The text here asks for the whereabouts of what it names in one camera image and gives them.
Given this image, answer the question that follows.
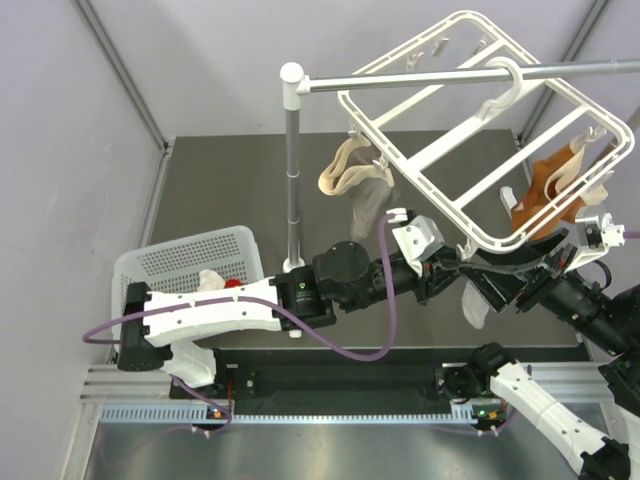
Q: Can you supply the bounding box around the white sock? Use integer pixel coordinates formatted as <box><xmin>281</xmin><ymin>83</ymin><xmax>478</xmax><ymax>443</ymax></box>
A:
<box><xmin>197</xmin><ymin>269</ymin><xmax>226</xmax><ymax>292</ymax></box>
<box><xmin>461</xmin><ymin>281</ymin><xmax>489</xmax><ymax>329</ymax></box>

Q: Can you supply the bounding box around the white clip sock hanger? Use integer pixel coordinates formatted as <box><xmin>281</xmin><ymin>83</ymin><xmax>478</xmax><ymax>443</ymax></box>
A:
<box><xmin>337</xmin><ymin>10</ymin><xmax>635</xmax><ymax>259</ymax></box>

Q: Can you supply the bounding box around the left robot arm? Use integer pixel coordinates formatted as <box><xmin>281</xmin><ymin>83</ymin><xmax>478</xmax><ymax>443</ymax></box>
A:
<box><xmin>117</xmin><ymin>242</ymin><xmax>525</xmax><ymax>397</ymax></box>

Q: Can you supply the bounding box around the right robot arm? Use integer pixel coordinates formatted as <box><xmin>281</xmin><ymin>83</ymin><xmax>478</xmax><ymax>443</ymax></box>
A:
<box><xmin>437</xmin><ymin>234</ymin><xmax>639</xmax><ymax>479</ymax></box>

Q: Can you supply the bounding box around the orange beige sock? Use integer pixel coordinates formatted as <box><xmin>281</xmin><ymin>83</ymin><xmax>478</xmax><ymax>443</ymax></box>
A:
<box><xmin>511</xmin><ymin>137</ymin><xmax>608</xmax><ymax>241</ymax></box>

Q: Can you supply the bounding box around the grey beige sock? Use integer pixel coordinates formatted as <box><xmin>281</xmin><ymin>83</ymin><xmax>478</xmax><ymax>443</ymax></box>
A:
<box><xmin>318</xmin><ymin>136</ymin><xmax>395</xmax><ymax>241</ymax></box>

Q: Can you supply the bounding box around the dark grey table mat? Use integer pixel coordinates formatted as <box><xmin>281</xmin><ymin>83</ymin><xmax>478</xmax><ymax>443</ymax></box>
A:
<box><xmin>150</xmin><ymin>130</ymin><xmax>579</xmax><ymax>349</ymax></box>

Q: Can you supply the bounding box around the red sock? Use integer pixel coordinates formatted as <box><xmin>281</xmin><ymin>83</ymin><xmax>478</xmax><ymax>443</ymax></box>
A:
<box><xmin>224</xmin><ymin>279</ymin><xmax>243</xmax><ymax>289</ymax></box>

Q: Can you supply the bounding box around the metal drying rack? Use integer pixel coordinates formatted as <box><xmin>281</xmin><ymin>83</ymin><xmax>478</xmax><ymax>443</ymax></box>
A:
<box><xmin>280</xmin><ymin>57</ymin><xmax>639</xmax><ymax>269</ymax></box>

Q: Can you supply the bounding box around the white perforated plastic basket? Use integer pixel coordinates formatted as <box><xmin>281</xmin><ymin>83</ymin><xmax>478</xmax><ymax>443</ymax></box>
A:
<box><xmin>111</xmin><ymin>226</ymin><xmax>280</xmax><ymax>359</ymax></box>

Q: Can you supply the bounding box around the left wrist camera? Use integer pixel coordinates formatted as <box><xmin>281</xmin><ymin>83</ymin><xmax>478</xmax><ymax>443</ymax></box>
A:
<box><xmin>387</xmin><ymin>208</ymin><xmax>445</xmax><ymax>277</ymax></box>

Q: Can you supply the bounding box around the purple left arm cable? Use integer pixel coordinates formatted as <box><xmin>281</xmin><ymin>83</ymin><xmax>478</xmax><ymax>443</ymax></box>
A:
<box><xmin>82</xmin><ymin>214</ymin><xmax>401</xmax><ymax>436</ymax></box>

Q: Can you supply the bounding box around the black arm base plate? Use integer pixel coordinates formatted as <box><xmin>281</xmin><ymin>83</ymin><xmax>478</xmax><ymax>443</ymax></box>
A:
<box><xmin>169</xmin><ymin>363</ymin><xmax>506</xmax><ymax>406</ymax></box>

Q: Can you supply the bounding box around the slotted grey cable duct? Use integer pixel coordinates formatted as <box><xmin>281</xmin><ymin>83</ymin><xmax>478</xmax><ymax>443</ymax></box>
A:
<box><xmin>99</xmin><ymin>403</ymin><xmax>507</xmax><ymax>426</ymax></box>

